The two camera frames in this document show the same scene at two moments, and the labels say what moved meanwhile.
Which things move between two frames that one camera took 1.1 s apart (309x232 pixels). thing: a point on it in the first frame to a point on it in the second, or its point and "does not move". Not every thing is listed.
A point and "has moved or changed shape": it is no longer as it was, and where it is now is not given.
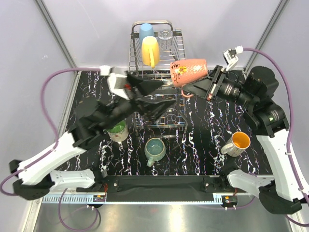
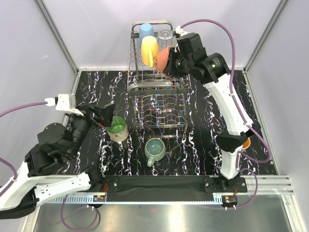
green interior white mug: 118,132 does not move
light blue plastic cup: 146,29 does not move
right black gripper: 202,87 to 169,69
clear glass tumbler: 164,37 does not move
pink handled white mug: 184,71 has moved or changed shape
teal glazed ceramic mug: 154,149 does not move
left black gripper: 155,107 to 105,114
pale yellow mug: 150,51 does not move
